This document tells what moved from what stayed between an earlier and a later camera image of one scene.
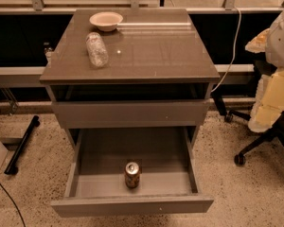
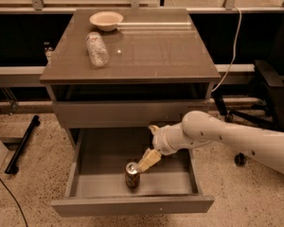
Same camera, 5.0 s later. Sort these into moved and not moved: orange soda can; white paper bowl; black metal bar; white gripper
Moved: white gripper
Not moved: black metal bar; orange soda can; white paper bowl
